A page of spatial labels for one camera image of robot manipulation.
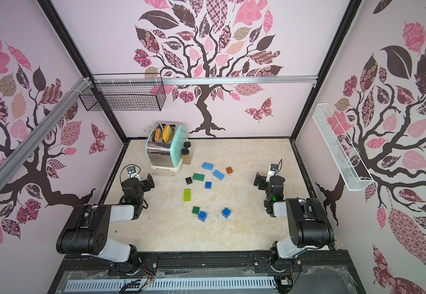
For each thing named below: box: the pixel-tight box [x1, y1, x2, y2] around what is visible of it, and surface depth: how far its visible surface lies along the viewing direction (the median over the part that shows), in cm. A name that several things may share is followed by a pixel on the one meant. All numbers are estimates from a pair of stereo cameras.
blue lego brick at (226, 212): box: [221, 207, 232, 219], surface depth 87 cm
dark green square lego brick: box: [192, 206, 201, 215], surface depth 89 cm
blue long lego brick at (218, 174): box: [212, 169, 225, 181], surface depth 102 cm
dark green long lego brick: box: [192, 172, 206, 182], surface depth 102 cm
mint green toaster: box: [145, 121, 188, 173], surface depth 100 cm
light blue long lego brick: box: [201, 162, 215, 171], surface depth 108 cm
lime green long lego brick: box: [183, 188, 192, 203], surface depth 95 cm
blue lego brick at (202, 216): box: [197, 210, 208, 223], surface depth 87 cm
